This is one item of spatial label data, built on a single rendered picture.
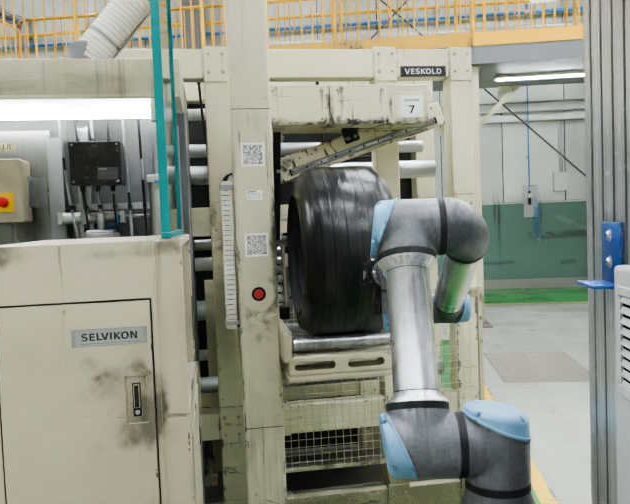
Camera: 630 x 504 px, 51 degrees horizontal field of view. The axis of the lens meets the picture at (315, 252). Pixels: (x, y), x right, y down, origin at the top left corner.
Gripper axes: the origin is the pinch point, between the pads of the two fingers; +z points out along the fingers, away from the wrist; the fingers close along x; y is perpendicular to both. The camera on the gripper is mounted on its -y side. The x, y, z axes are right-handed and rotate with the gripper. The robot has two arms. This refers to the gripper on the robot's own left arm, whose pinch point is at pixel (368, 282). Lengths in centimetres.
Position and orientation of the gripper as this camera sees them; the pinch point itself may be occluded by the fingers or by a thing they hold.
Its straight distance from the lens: 198.2
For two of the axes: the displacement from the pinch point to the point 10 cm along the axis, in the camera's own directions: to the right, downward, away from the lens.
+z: -1.5, 0.8, 9.9
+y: -0.6, -10.0, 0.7
